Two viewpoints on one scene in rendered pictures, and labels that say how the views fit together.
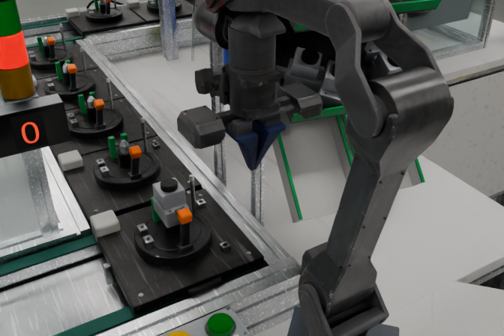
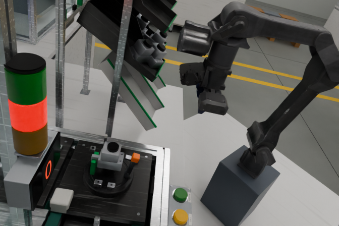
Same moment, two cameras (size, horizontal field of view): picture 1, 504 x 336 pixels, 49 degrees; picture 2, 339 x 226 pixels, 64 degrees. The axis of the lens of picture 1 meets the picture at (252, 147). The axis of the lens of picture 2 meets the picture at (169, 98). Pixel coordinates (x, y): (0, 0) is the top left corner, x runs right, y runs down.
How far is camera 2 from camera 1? 0.75 m
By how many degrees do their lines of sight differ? 56
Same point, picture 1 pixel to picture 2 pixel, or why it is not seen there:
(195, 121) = (221, 101)
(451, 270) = (178, 117)
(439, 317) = (194, 136)
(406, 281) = (173, 130)
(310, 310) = (267, 155)
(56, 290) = not seen: outside the picture
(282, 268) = (162, 153)
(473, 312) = (199, 127)
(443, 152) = not seen: hidden behind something
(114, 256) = (95, 210)
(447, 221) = not seen: hidden behind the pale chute
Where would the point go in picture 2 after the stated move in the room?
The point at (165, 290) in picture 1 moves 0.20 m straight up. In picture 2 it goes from (144, 202) to (159, 151)
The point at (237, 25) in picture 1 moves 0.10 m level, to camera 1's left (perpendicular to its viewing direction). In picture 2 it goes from (233, 44) to (215, 57)
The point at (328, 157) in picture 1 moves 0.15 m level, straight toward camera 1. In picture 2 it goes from (138, 92) to (169, 114)
